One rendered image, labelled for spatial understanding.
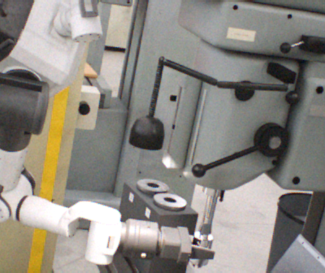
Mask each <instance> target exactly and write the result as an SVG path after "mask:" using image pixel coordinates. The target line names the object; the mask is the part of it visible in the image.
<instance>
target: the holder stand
mask: <svg viewBox="0 0 325 273"><path fill-rule="evenodd" d="M119 213H120V222H123V223H125V221H128V219H136V220H141V221H150V222H153V223H157V224H158V230H160V228H161V227H162V226H163V227H168V228H177V227H182V228H187V229H188V234H189V235H194V233H195V228H196V226H197V218H198V213H197V212H196V211H195V210H193V208H192V207H190V206H189V205H188V204H187V203H186V201H185V200H184V199H183V198H182V197H178V196H177V195H176V194H175V193H173V192H172V191H171V190H170V189H169V187H168V186H167V185H166V184H164V183H163V182H161V181H157V180H152V179H142V180H139V181H134V182H124V184H123V193H122V197H121V200H120V207H119ZM129 259H130V261H132V263H133V264H134V265H135V266H136V268H137V269H138V270H139V271H140V272H141V273H186V269H187V266H186V265H178V264H177V263H176V262H174V261H165V260H161V259H160V257H159V256H156V254H155V255H154V258H153V260H152V261H149V260H144V259H141V260H139V258H129Z"/></svg>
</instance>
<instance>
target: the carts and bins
mask: <svg viewBox="0 0 325 273"><path fill-rule="evenodd" d="M311 196H312V193H285V194H284V195H281V196H280V197H279V200H278V201H279V202H277V204H276V205H277V206H278V208H277V211H276V218H275V224H274V231H273V234H272V241H271V247H270V253H269V258H268V261H267V268H266V273H270V272H271V270H272V269H273V268H274V266H275V265H276V263H277V262H278V261H279V260H280V259H281V257H282V256H284V254H285V253H286V251H287V250H288V248H289V247H290V245H291V244H292V243H293V242H294V241H295V240H296V238H297V236H298V235H300V234H302V229H303V227H304V225H305V220H306V216H307V211H308V209H309V204H310V200H311Z"/></svg>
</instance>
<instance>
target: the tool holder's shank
mask: <svg viewBox="0 0 325 273"><path fill-rule="evenodd" d="M217 201H218V197H212V196H209V195H208V196H207V199H206V206H205V209H204V215H203V217H202V222H201V225H200V228H199V229H198V231H199V232H200V236H201V237H205V238H207V237H209V235H211V228H212V222H213V218H214V213H215V209H216V203H217Z"/></svg>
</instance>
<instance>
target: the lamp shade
mask: <svg viewBox="0 0 325 273"><path fill-rule="evenodd" d="M164 138H165V130H164V125H163V122H162V121H160V119H158V118H157V117H155V116H154V117H150V116H148V115H143V116H141V117H139V118H137V119H136V121H135V122H134V124H133V126H132V128H131V130H130V137H129V140H128V142H129V143H130V144H131V145H133V146H136V147H137V148H139V149H144V150H160V149H162V148H163V142H164Z"/></svg>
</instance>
